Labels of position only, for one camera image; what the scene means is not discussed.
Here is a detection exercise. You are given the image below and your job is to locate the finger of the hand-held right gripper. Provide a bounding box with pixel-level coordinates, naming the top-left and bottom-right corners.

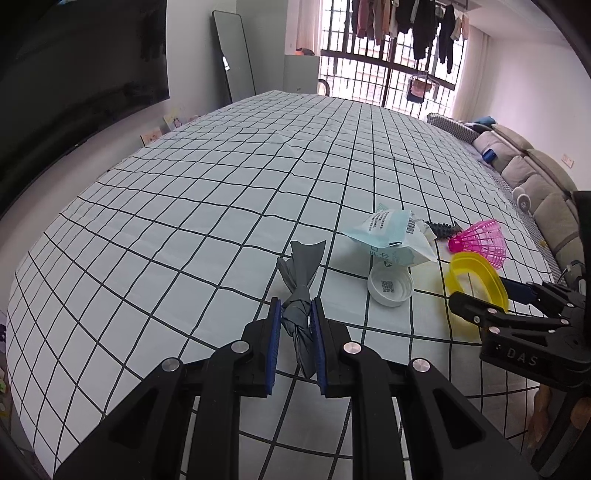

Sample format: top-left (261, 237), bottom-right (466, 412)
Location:
top-left (499, 277), bottom-right (583, 315)
top-left (449, 291), bottom-right (561, 333)

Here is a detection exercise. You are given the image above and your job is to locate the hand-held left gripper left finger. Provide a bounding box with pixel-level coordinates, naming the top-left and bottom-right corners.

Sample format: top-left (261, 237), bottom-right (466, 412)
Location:
top-left (53, 296), bottom-right (283, 480)

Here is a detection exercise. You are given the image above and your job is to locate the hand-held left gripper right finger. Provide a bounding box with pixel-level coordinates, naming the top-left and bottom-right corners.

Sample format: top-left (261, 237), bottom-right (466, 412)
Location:
top-left (309, 298), bottom-right (539, 480)

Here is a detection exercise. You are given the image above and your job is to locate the yellow plastic ring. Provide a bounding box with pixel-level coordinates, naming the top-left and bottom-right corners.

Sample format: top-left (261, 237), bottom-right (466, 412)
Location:
top-left (445, 251), bottom-right (510, 319)

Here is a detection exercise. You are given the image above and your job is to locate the grey knotted bag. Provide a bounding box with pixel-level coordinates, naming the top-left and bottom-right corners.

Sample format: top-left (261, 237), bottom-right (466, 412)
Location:
top-left (276, 240), bottom-right (328, 381)

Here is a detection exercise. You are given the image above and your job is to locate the person's right hand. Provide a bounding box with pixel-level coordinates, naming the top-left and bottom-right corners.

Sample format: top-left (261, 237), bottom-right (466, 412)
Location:
top-left (529, 384), bottom-right (591, 440)

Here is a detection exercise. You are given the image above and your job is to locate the pink shuttlecock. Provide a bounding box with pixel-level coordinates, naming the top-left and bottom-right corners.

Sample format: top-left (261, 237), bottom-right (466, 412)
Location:
top-left (447, 220), bottom-right (508, 271)

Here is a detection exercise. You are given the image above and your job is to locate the grey sofa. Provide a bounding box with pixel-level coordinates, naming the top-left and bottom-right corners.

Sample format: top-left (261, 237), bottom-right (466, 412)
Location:
top-left (427, 113), bottom-right (591, 287)

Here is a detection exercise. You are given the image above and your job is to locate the white packet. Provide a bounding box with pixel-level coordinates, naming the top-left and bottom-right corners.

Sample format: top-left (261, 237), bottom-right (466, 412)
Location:
top-left (369, 222), bottom-right (438, 268)

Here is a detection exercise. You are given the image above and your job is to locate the black hair clip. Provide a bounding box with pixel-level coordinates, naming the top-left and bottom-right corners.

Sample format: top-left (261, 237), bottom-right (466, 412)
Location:
top-left (422, 220), bottom-right (464, 241)

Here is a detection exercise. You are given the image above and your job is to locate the white round device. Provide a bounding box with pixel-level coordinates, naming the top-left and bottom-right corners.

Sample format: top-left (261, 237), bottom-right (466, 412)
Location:
top-left (512, 185), bottom-right (534, 213)

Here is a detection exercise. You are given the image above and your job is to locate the white bottle cap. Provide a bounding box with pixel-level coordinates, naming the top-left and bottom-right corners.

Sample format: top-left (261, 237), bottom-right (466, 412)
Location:
top-left (367, 261), bottom-right (415, 308)

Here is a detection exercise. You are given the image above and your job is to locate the teal packet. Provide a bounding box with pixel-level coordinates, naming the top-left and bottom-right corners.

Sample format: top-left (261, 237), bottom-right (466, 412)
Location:
top-left (342, 209), bottom-right (419, 247)

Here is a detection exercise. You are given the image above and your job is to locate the white checkered tablecloth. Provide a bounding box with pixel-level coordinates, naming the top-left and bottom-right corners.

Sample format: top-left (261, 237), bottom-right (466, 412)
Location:
top-left (4, 90), bottom-right (561, 467)

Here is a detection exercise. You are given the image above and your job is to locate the small hanging garment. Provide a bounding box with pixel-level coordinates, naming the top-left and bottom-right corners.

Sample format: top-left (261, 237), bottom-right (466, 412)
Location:
top-left (407, 78), bottom-right (429, 104)

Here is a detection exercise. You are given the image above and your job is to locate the black window grille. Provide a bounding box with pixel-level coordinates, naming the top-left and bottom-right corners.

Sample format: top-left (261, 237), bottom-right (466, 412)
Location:
top-left (318, 0), bottom-right (462, 118)

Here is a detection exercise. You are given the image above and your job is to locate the white cabinet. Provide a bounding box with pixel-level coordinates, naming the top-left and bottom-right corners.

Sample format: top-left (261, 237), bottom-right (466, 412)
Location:
top-left (283, 53), bottom-right (321, 95)

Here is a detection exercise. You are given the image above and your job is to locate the row of hanging clothes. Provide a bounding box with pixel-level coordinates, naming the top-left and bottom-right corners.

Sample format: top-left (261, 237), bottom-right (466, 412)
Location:
top-left (348, 0), bottom-right (469, 75)

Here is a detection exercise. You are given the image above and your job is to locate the standing mirror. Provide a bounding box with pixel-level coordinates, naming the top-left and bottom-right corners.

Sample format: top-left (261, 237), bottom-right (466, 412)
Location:
top-left (211, 10), bottom-right (257, 106)

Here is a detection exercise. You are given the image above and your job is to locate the black television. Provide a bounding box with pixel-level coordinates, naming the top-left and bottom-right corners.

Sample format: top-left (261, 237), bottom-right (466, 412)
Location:
top-left (0, 0), bottom-right (171, 217)

